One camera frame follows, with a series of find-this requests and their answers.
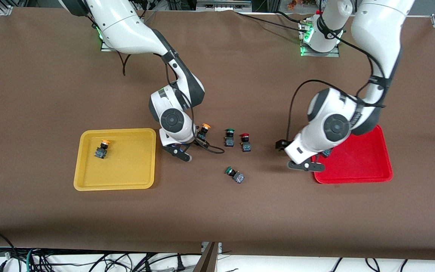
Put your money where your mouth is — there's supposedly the yellow mushroom push button switch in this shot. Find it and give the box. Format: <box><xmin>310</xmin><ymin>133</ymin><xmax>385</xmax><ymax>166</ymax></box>
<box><xmin>94</xmin><ymin>139</ymin><xmax>111</xmax><ymax>159</ymax></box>
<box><xmin>197</xmin><ymin>123</ymin><xmax>211</xmax><ymax>141</ymax></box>

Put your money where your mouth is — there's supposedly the yellow plastic tray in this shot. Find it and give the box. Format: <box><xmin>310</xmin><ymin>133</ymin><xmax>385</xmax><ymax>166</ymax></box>
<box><xmin>73</xmin><ymin>128</ymin><xmax>157</xmax><ymax>191</ymax></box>

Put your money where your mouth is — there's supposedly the red plastic tray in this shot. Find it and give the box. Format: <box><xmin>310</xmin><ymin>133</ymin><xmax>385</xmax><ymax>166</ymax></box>
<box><xmin>311</xmin><ymin>124</ymin><xmax>394</xmax><ymax>184</ymax></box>

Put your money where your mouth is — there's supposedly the brown table cover sheet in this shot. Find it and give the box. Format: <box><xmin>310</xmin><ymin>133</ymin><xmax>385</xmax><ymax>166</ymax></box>
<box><xmin>0</xmin><ymin>7</ymin><xmax>435</xmax><ymax>261</ymax></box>

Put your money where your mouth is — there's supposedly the metal table leg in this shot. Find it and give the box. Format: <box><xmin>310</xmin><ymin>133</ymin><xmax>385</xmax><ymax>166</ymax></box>
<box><xmin>192</xmin><ymin>242</ymin><xmax>222</xmax><ymax>272</ymax></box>

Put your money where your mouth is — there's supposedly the grey equipment box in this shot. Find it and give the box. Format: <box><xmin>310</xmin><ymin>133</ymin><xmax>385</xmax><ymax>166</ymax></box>
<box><xmin>197</xmin><ymin>0</ymin><xmax>252</xmax><ymax>12</ymax></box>

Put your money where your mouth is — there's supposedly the orange background object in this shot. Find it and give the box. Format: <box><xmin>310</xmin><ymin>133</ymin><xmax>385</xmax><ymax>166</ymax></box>
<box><xmin>287</xmin><ymin>0</ymin><xmax>318</xmax><ymax>11</ymax></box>

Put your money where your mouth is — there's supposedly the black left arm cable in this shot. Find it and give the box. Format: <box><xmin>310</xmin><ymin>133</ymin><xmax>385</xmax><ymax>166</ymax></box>
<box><xmin>286</xmin><ymin>23</ymin><xmax>393</xmax><ymax>142</ymax></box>

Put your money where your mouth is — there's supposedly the green mushroom push button switch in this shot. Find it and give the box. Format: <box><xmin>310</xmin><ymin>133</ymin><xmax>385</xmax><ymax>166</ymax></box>
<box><xmin>224</xmin><ymin>128</ymin><xmax>236</xmax><ymax>148</ymax></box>
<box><xmin>224</xmin><ymin>166</ymin><xmax>245</xmax><ymax>185</ymax></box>

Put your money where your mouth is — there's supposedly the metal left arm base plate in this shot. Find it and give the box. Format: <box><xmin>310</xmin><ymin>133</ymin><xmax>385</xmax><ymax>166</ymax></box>
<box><xmin>300</xmin><ymin>45</ymin><xmax>341</xmax><ymax>58</ymax></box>

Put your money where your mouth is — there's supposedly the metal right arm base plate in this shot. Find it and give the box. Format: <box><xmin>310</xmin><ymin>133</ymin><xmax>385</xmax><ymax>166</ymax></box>
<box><xmin>100</xmin><ymin>38</ymin><xmax>122</xmax><ymax>52</ymax></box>

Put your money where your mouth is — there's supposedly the black cable on table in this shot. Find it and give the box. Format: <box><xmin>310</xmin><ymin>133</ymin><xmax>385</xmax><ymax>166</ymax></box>
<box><xmin>234</xmin><ymin>11</ymin><xmax>309</xmax><ymax>34</ymax></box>

